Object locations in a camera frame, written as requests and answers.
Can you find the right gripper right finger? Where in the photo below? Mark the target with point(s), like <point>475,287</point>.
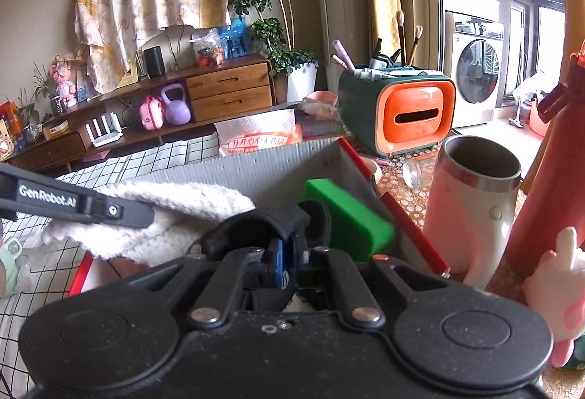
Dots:
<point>350,303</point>

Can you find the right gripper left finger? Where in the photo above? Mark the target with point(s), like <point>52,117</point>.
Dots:
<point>237,280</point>

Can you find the green scouring sponge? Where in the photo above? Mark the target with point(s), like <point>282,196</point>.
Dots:
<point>355,228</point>

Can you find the black fabric pouch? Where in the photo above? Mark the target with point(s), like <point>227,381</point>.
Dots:
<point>285,235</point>

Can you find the white knitted cloth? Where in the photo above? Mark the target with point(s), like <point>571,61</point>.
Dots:
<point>183,213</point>

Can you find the green ceramic mug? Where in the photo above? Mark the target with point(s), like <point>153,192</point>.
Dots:
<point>10,252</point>

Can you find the white checkered tablecloth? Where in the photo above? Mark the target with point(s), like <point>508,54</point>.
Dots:
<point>48,276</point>

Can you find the white wifi router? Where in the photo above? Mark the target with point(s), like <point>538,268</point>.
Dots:
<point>104,130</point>

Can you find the pink doll figure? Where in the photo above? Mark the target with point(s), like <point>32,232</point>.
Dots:
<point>61,72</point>

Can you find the clear glass jar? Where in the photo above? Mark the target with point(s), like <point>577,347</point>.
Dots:
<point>412,174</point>

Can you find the red white storage box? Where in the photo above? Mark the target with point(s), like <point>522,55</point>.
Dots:
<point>276,178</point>

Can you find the pink small bag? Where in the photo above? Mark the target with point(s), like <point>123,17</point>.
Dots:
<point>151,113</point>

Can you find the white steel tumbler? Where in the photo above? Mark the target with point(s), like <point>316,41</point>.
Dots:
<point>472,200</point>

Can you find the purple kettlebell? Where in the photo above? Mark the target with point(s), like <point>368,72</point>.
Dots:
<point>177,111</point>

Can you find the pink tissue pack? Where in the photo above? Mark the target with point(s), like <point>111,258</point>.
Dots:
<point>260,131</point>

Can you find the black cylindrical speaker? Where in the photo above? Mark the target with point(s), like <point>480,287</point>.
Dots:
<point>153,58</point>

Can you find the green orange desk organizer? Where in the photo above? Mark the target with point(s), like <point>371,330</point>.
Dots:
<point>394,111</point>

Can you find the wooden tv cabinet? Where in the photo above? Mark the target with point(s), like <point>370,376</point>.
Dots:
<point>215,93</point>

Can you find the pink plush toy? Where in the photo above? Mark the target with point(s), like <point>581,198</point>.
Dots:
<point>555,290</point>

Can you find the white washing machine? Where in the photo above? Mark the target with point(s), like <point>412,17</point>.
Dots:
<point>472,59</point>

